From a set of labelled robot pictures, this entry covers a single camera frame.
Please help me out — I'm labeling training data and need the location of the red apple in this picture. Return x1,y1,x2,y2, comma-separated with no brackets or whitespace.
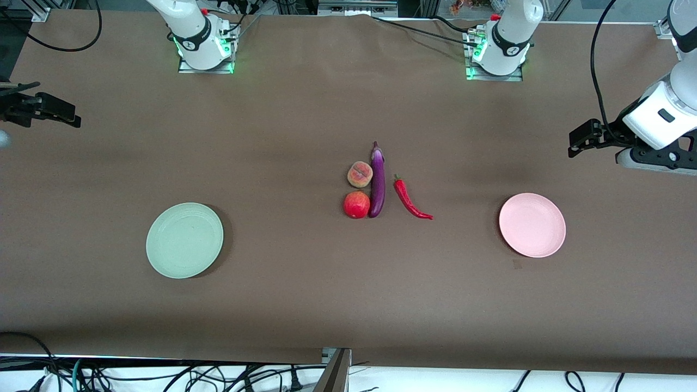
343,191,371,219

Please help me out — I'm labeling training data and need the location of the black cable across cover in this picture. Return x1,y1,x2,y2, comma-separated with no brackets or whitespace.
372,15,482,47

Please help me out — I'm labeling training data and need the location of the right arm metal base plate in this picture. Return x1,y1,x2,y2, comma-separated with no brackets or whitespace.
178,22,236,74

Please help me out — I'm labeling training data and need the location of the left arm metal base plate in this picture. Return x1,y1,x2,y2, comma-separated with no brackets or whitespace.
464,30,524,82

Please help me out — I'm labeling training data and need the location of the brown table cover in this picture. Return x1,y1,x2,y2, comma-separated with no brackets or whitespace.
0,10,697,376

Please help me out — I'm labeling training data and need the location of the black looped floor cable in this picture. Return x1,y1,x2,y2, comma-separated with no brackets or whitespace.
0,331,62,392

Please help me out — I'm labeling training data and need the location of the pale green plate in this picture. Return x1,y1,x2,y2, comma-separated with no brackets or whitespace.
145,203,224,279

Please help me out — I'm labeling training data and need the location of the red chili pepper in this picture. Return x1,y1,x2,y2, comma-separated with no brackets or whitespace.
394,174,435,221

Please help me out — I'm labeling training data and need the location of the grey metal rail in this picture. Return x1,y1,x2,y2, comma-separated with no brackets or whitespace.
319,0,398,17

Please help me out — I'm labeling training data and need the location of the metal frame post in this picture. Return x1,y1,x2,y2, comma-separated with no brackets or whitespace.
313,347,352,392

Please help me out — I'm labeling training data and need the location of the long purple eggplant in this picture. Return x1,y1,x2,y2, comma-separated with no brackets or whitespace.
369,141,386,218

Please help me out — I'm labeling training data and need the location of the fuzzy pink-yellow peach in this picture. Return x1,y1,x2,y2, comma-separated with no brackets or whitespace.
347,161,374,189

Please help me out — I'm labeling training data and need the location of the pink plate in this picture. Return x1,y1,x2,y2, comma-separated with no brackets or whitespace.
499,193,567,258

